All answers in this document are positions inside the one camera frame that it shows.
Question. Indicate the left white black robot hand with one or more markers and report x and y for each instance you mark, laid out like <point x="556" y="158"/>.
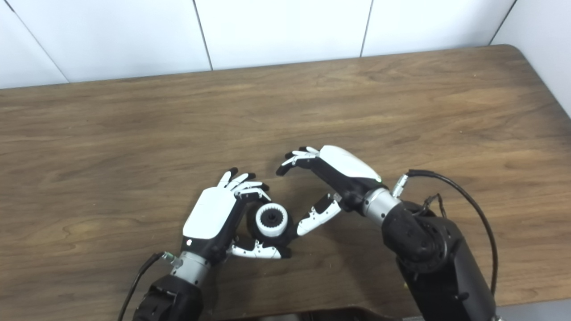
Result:
<point x="209" y="214"/>

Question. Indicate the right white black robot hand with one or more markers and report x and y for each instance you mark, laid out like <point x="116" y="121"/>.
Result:
<point x="348" y="162"/>

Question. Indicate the round black stepped part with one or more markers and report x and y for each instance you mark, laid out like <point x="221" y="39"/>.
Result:
<point x="271" y="217"/>

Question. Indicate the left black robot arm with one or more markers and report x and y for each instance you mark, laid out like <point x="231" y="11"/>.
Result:
<point x="174" y="298"/>

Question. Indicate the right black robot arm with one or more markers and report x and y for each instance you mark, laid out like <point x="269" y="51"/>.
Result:
<point x="437" y="267"/>

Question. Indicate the black robot torso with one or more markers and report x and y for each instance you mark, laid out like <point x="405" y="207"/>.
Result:
<point x="348" y="314"/>

